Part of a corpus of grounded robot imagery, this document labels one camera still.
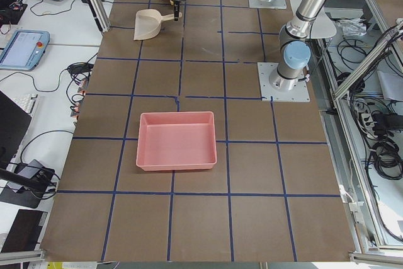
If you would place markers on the beige plastic dustpan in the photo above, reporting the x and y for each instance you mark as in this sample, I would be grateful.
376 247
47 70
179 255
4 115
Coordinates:
148 23

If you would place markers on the black laptop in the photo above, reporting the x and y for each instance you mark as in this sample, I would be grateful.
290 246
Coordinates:
14 125

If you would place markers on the white keyboard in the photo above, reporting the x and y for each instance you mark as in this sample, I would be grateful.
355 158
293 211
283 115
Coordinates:
27 102

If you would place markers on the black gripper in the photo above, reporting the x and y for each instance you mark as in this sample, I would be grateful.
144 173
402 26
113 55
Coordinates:
177 11

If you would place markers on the blue teach pendant lower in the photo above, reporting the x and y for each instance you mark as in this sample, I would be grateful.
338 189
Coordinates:
24 50

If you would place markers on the pink plastic bin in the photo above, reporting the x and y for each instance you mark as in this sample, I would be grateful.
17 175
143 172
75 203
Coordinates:
171 141

